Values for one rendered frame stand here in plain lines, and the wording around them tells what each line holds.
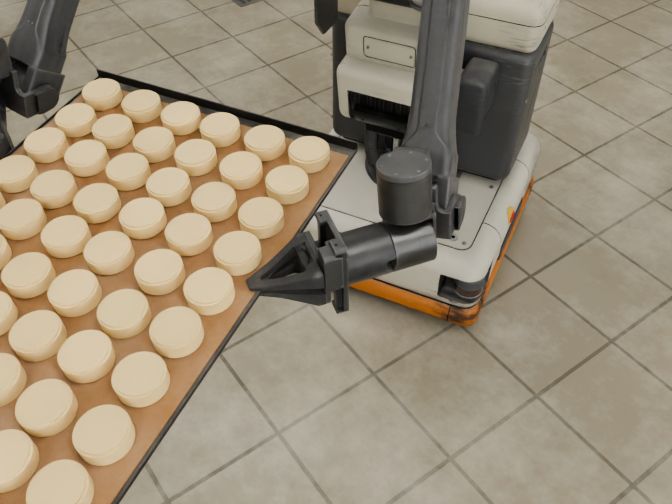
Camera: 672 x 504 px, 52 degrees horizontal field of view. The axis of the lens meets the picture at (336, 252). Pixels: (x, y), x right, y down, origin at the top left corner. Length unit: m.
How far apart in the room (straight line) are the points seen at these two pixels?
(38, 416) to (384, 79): 1.09
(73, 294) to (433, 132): 0.42
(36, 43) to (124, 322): 0.50
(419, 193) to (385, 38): 0.86
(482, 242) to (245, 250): 1.16
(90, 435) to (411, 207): 0.37
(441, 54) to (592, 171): 1.84
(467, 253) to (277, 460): 0.69
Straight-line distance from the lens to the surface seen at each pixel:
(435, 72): 0.80
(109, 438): 0.64
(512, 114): 1.84
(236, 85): 2.92
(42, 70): 1.07
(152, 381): 0.65
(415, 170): 0.69
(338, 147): 0.87
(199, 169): 0.84
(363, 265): 0.72
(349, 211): 1.86
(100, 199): 0.82
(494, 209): 1.91
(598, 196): 2.50
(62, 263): 0.80
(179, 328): 0.68
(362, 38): 1.56
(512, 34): 1.73
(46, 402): 0.67
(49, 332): 0.72
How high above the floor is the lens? 1.53
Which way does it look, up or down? 46 degrees down
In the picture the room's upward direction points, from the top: straight up
